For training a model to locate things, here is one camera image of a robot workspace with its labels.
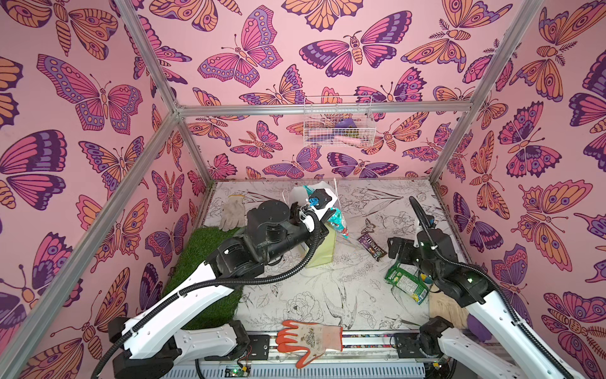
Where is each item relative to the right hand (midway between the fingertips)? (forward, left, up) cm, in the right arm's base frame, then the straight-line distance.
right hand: (402, 241), depth 74 cm
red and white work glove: (-24, +28, -19) cm, 42 cm away
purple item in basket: (+46, +16, +13) cm, 51 cm away
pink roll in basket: (+34, +14, +13) cm, 39 cm away
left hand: (-4, +23, +21) cm, 32 cm away
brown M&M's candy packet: (+8, +4, -19) cm, 21 cm away
